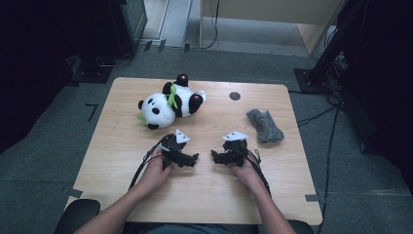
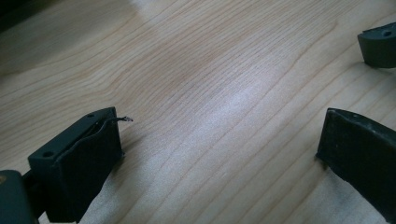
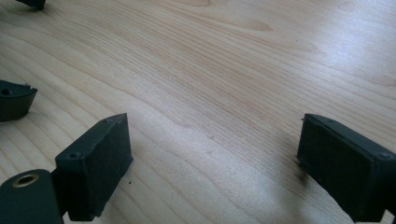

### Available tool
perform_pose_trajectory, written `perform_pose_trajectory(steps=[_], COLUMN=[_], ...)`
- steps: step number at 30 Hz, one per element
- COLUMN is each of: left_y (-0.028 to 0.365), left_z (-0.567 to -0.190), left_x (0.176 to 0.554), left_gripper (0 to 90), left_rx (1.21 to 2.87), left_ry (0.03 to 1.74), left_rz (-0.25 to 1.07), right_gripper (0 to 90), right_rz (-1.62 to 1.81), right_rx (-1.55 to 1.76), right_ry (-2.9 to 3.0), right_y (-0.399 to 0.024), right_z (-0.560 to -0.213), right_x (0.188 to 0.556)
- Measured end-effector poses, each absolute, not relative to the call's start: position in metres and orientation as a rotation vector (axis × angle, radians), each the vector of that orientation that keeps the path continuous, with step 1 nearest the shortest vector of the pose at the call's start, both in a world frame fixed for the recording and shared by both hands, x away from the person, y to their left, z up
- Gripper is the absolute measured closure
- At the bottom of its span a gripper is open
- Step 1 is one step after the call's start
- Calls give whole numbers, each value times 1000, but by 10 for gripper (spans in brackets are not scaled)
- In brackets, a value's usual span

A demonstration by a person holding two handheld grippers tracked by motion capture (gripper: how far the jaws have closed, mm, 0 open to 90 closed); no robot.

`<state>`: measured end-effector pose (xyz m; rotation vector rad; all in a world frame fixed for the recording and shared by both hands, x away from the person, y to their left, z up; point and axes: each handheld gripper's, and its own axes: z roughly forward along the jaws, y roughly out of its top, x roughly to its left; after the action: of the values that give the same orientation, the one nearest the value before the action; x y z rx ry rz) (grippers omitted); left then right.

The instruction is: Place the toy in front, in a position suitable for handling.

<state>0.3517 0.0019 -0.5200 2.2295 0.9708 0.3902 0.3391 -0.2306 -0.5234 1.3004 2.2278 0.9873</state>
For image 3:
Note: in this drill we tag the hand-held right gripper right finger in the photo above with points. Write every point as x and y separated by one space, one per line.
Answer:
342 168

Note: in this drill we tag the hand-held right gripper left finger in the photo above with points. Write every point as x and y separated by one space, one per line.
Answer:
93 168

